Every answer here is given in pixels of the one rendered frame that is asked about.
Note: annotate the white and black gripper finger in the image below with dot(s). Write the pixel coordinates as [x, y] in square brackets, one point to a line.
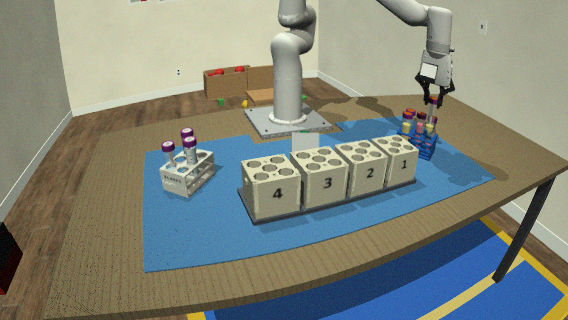
[443, 92]
[425, 87]

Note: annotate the white tube rack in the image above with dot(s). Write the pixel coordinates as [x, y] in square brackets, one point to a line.
[176, 182]

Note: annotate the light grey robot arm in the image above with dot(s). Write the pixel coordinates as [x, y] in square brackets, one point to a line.
[287, 46]

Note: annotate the blue mat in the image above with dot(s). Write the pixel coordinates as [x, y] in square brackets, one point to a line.
[212, 226]

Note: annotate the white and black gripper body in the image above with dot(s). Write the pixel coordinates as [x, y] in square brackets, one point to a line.
[444, 62]

